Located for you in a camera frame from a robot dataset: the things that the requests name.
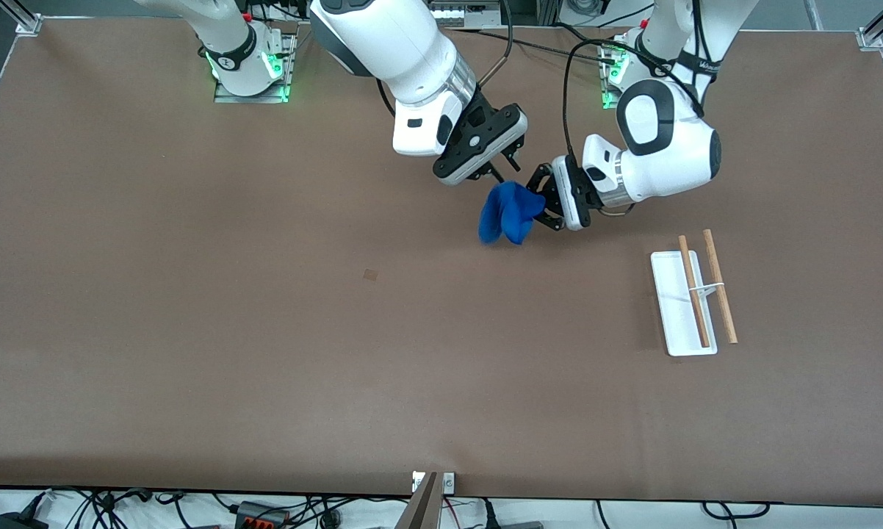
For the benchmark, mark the aluminium frame profile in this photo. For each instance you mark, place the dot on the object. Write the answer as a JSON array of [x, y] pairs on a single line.
[[549, 10]]

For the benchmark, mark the small metal edge bracket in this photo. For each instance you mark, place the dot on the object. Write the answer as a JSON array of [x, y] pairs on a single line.
[[449, 483]]

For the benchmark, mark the white power strip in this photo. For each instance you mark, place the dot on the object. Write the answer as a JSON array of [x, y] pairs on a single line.
[[456, 15]]

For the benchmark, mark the metal corner bracket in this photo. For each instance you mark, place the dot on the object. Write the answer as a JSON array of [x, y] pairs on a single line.
[[30, 26], [869, 38]]

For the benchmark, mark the blue towel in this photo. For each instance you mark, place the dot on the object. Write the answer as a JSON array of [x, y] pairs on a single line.
[[507, 213]]

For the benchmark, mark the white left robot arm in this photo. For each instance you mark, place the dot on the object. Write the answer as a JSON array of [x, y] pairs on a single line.
[[669, 147]]

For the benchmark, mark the grey-brown camera post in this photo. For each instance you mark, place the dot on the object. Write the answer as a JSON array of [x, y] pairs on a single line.
[[423, 510]]

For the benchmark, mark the black power adapter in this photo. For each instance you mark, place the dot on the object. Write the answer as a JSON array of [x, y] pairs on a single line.
[[15, 522]]

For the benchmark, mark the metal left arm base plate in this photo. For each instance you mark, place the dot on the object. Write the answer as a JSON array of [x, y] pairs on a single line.
[[607, 101]]

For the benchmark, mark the black floor plug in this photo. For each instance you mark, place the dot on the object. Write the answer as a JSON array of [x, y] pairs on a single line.
[[489, 514]]

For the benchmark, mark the black box orange connectors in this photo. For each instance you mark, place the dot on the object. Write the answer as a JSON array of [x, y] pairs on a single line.
[[261, 514]]

